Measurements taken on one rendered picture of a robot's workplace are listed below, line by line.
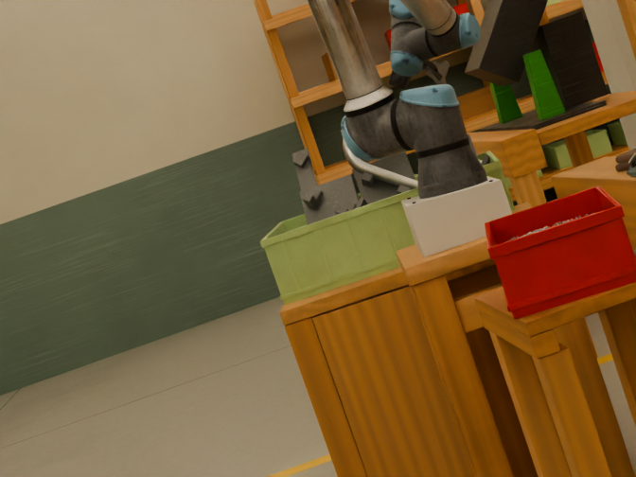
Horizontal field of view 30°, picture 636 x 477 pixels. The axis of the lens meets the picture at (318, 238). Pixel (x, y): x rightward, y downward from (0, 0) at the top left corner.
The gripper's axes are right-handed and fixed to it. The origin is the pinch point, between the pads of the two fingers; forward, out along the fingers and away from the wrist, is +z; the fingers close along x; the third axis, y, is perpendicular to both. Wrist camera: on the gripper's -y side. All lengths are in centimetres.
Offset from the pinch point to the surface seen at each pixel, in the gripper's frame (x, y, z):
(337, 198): 9.4, -33.9, 14.8
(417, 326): -31, -60, -1
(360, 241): -9.5, -47.6, -5.4
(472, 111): 147, 215, 511
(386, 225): -13.9, -41.5, -6.8
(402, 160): -2.4, -17.7, 12.2
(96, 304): 350, -35, 546
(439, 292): -43, -60, -41
